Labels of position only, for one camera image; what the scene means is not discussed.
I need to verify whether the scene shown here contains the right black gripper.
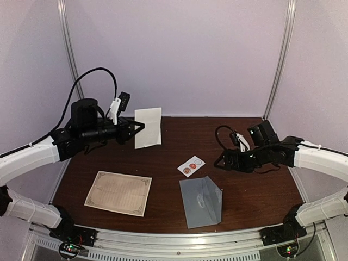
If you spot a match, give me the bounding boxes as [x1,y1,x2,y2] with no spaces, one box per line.
[214,145,271,173]

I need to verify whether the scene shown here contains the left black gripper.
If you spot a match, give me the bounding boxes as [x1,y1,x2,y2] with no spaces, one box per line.
[81,117,145,146]

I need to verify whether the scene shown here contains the beige letter paper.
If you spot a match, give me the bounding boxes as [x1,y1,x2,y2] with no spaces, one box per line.
[134,107,162,149]
[84,171,152,217]

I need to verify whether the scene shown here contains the grey envelope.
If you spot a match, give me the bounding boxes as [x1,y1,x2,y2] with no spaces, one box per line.
[179,176,222,229]

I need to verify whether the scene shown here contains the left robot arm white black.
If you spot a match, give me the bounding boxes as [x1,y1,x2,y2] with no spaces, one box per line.
[1,98,145,241]

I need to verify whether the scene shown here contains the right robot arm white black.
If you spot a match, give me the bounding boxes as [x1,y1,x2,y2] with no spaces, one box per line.
[213,120,347,240]

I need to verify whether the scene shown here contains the white sticker sheet with seals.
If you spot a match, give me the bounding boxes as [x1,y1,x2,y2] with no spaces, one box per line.
[177,156,206,178]

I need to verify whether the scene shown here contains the right circuit board with leds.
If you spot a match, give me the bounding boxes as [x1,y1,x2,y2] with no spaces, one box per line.
[277,243,299,258]

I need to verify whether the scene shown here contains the circuit board with leds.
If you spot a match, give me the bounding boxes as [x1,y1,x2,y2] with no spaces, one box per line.
[58,243,81,259]
[277,243,299,258]

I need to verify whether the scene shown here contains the left circuit board with leds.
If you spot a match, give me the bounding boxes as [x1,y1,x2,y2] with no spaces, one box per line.
[58,243,81,259]

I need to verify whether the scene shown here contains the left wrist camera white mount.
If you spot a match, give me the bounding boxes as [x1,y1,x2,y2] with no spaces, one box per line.
[106,92,131,125]

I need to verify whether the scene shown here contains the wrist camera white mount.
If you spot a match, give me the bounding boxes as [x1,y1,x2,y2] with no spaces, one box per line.
[230,131,250,152]
[106,92,131,125]

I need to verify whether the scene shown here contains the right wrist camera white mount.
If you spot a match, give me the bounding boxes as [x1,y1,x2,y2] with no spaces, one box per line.
[230,131,250,152]

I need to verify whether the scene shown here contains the right black cable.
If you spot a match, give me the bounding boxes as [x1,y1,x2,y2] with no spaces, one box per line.
[215,125,240,153]

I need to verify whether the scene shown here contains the black cable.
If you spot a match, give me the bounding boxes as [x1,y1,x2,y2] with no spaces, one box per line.
[43,67,118,139]
[215,125,240,153]

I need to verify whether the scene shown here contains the left black cable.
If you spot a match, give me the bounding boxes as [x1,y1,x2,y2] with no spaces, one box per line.
[43,67,118,139]

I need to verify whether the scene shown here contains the right aluminium frame post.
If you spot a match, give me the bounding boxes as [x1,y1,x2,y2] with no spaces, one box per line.
[263,0,296,120]

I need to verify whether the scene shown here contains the aluminium frame post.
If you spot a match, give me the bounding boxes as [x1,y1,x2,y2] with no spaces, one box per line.
[263,0,296,120]
[56,0,92,122]

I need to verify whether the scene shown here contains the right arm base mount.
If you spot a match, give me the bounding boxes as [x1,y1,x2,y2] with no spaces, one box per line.
[260,223,307,246]

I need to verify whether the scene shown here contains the front aluminium rail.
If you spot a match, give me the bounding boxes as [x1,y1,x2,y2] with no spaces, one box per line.
[19,222,338,260]

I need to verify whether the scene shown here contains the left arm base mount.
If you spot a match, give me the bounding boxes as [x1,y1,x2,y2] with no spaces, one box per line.
[48,226,97,247]

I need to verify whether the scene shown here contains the left aluminium frame post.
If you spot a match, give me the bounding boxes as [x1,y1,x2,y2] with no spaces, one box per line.
[56,0,92,122]

